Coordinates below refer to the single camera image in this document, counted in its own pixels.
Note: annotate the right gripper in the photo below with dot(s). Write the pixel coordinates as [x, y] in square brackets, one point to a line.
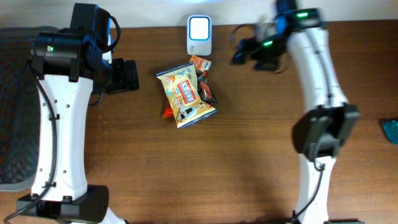
[254, 43]

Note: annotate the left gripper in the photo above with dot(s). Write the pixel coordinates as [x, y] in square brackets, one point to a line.
[127, 78]

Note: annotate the small orange tissue pack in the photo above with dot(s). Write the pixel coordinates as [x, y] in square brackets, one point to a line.
[201, 65]

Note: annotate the black red snack wrapper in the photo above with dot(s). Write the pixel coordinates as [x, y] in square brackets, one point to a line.
[204, 90]

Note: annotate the yellow snack bag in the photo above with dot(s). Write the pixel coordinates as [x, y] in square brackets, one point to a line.
[180, 86]

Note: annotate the red candy bag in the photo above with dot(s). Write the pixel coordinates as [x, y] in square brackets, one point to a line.
[168, 111]

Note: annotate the blue mouthwash bottle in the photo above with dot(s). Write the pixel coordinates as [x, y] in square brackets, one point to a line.
[390, 131]

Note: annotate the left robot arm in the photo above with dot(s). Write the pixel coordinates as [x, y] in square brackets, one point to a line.
[68, 67]

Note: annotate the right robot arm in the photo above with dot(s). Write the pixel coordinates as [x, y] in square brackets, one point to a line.
[328, 117]

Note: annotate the grey plastic basket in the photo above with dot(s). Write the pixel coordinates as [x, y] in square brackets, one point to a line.
[20, 110]

